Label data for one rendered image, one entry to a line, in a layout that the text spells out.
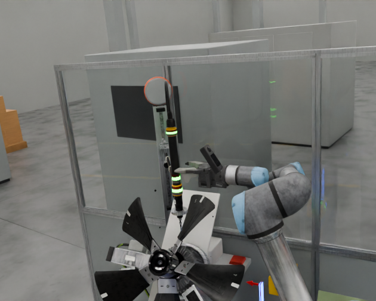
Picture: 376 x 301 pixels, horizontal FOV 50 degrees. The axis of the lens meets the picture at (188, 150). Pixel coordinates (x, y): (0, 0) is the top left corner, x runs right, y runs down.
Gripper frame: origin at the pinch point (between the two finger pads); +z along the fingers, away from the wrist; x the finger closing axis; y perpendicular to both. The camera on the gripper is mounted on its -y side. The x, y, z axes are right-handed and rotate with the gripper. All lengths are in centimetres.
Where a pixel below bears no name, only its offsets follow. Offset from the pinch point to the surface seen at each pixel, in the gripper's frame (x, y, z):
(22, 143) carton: 466, 153, 674
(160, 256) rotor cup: -3.9, 42.2, 13.1
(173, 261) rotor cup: -3.1, 44.1, 6.8
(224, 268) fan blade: 5.0, 47.9, -13.4
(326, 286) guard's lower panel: 70, 92, -46
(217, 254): 57, 76, 14
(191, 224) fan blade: 8.7, 31.0, 3.0
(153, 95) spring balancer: 54, -20, 45
